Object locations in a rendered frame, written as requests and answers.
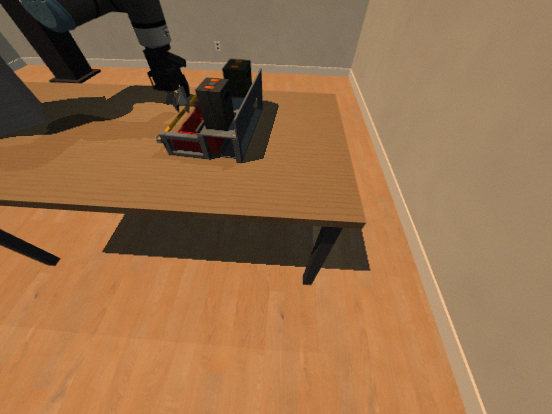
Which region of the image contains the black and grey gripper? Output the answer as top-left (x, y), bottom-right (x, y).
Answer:
top-left (143, 44), bottom-right (190, 114)

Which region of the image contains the yellow long bar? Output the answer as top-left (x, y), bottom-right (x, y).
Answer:
top-left (165, 94), bottom-right (197, 132)

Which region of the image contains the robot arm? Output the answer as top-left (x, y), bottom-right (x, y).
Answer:
top-left (19, 0), bottom-right (171, 49)

